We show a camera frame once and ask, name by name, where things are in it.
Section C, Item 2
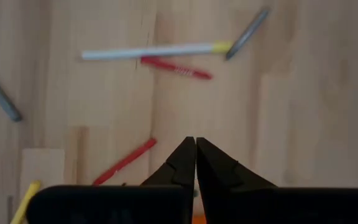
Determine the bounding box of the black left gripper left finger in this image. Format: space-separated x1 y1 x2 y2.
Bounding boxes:
140 136 197 224

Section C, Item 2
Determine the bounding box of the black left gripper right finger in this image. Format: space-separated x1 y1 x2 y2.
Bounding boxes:
196 137 278 224

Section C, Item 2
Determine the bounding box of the red crayon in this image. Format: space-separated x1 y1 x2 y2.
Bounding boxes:
140 56 213 81
91 138 158 187

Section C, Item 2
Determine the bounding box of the white pencil yellow cap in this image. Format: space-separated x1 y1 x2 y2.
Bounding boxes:
81 40 234 62

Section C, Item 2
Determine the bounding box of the yellow pen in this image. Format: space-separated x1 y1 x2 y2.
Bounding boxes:
9 180 42 224

